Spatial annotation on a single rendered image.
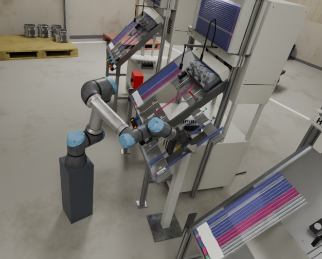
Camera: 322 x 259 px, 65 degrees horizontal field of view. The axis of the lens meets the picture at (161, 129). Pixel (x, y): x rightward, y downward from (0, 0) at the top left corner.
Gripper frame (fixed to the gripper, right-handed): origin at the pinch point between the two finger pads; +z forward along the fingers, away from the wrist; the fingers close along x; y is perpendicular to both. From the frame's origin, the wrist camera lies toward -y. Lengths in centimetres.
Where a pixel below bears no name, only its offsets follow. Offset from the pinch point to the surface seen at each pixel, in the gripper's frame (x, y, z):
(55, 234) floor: 21, -121, -18
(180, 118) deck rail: 37.7, 2.5, 9.7
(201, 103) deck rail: 37.6, 20.8, 14.3
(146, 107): 74, -15, 4
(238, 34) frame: 37, 69, -4
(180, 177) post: 7.4, -24.6, 19.4
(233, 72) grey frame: 34, 51, 13
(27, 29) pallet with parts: 450, -122, -67
